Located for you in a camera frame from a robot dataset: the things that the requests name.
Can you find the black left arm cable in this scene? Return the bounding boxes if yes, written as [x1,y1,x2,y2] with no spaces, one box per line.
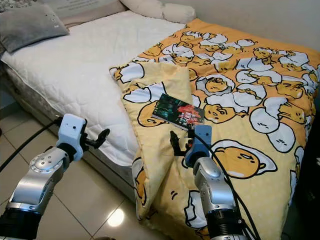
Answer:
[0,117,63,171]

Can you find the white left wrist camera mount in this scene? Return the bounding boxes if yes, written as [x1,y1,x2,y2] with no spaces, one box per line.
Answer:
[57,113,88,151]

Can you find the large cream pillow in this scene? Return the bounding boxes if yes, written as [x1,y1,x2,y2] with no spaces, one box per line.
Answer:
[120,0,166,20]

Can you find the yellow egg-print blanket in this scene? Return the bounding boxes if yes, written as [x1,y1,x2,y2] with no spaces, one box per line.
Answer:
[109,18,320,240]

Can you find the beige printed headboard cushion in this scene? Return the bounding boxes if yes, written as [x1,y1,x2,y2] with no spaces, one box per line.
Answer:
[0,0,126,21]

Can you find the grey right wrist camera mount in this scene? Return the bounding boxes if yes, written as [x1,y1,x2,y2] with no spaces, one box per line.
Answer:
[184,124,212,161]

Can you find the white quilted mattress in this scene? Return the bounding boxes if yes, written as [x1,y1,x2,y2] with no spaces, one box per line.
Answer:
[2,10,186,168]

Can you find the grey pillow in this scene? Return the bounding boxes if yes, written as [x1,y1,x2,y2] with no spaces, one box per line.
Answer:
[0,4,70,53]

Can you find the small cream pillow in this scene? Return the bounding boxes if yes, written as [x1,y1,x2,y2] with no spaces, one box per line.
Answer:
[161,2,196,24]

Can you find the dark-cover paperback book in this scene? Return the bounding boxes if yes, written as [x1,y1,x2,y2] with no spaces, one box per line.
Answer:
[151,93,206,132]

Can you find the grey bed base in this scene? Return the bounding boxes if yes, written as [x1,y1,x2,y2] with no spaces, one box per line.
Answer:
[2,65,136,201]

